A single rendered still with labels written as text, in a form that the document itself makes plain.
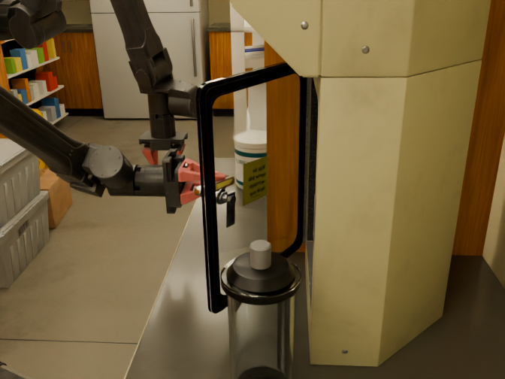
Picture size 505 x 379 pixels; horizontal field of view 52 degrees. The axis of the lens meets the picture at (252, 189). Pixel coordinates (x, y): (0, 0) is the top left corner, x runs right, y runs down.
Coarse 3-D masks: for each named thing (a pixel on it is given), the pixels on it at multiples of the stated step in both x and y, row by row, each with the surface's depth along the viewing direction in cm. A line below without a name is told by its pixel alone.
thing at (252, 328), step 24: (288, 288) 66; (240, 312) 68; (264, 312) 67; (288, 312) 69; (240, 336) 69; (264, 336) 68; (288, 336) 70; (240, 360) 71; (264, 360) 70; (288, 360) 72
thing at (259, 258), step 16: (240, 256) 71; (256, 256) 67; (272, 256) 71; (240, 272) 67; (256, 272) 67; (272, 272) 67; (288, 272) 68; (240, 288) 66; (256, 288) 65; (272, 288) 66
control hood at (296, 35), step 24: (240, 0) 64; (264, 0) 64; (288, 0) 64; (312, 0) 64; (264, 24) 65; (288, 24) 65; (312, 24) 65; (288, 48) 66; (312, 48) 66; (312, 72) 67
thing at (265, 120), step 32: (224, 96) 79; (256, 96) 86; (288, 96) 94; (224, 128) 81; (256, 128) 88; (288, 128) 96; (224, 160) 82; (256, 160) 90; (288, 160) 99; (256, 192) 92; (288, 192) 102; (224, 224) 86; (256, 224) 95; (288, 224) 104; (224, 256) 88
